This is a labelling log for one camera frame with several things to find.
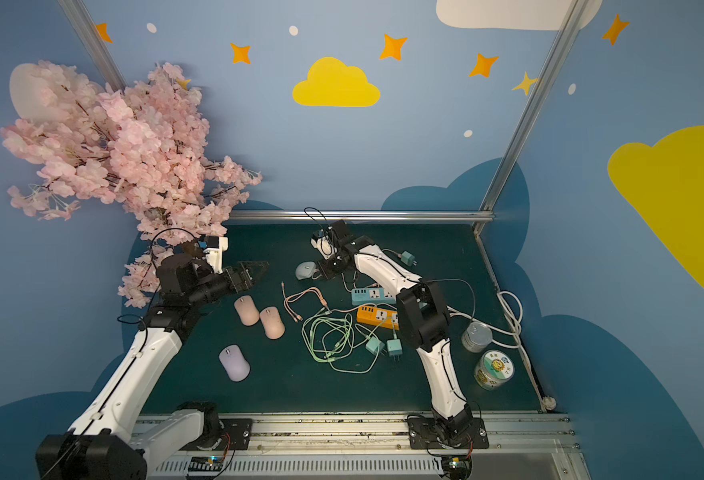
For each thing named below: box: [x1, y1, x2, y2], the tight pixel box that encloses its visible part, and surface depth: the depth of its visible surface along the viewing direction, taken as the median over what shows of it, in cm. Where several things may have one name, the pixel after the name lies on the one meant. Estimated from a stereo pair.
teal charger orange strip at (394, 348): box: [386, 339, 403, 362], surface depth 90 cm
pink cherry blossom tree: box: [1, 62, 263, 308], surface depth 69 cm
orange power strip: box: [356, 305, 399, 330], surface depth 95 cm
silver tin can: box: [461, 322, 493, 353], surface depth 89 cm
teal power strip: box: [351, 288, 397, 305], surface depth 100 cm
